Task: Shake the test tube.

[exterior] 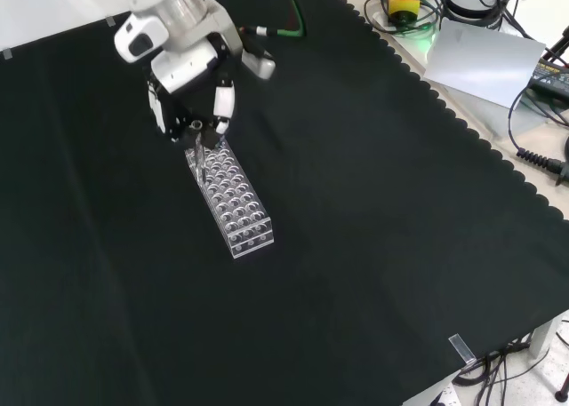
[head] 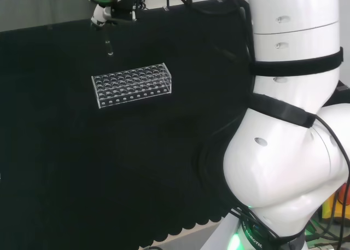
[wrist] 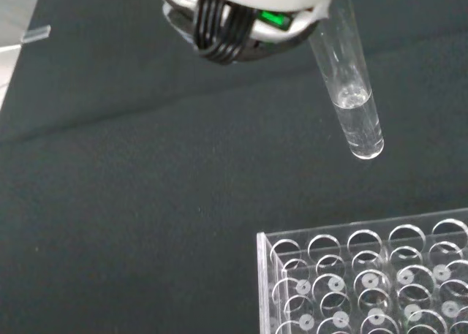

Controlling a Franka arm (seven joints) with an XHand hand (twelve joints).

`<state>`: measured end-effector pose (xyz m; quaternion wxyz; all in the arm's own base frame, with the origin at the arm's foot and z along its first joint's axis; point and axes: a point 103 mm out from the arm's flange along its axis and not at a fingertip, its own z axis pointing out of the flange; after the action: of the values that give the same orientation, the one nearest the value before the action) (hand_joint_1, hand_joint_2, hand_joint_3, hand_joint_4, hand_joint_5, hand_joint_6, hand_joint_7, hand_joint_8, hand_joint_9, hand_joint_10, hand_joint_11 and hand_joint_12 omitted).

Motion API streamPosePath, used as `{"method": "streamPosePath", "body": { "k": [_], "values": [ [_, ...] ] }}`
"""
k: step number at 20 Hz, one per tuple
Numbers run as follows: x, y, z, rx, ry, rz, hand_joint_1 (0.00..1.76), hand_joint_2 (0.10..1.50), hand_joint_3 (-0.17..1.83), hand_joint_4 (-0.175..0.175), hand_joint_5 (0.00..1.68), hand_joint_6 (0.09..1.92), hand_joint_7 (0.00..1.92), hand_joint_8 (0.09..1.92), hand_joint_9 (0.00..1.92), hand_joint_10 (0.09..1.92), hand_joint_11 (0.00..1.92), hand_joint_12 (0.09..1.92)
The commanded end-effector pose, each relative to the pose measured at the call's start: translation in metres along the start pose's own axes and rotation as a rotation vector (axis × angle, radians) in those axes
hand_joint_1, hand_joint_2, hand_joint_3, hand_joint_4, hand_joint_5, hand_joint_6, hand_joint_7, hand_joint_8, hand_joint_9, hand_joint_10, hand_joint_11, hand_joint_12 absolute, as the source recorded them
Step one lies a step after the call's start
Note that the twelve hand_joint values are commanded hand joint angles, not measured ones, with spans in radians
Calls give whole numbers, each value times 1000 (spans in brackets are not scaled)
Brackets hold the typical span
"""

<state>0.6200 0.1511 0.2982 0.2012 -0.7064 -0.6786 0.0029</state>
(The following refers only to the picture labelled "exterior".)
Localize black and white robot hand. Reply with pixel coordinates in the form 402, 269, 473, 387
146, 0, 277, 152

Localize clear glass test tube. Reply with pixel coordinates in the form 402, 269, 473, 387
188, 118, 209, 186

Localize clear test tube rack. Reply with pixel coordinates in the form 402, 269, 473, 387
183, 137, 275, 260

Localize black bench cloth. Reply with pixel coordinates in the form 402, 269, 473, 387
0, 0, 569, 406

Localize yellow stop button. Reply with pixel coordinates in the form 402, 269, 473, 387
387, 0, 421, 26

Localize pale board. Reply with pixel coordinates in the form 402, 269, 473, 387
421, 21, 548, 110

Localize black power adapter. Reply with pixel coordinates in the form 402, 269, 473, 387
527, 58, 569, 100

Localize clear tape strip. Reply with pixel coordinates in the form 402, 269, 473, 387
448, 334, 477, 365

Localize white table leg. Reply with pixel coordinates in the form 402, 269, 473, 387
527, 318, 560, 359

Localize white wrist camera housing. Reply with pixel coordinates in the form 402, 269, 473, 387
113, 14, 171, 65

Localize green cable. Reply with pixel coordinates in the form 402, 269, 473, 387
239, 0, 309, 38

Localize black cable with ribbed plug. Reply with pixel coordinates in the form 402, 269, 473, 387
508, 84, 569, 183

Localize black cable bundle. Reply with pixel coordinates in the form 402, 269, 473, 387
452, 338, 569, 406

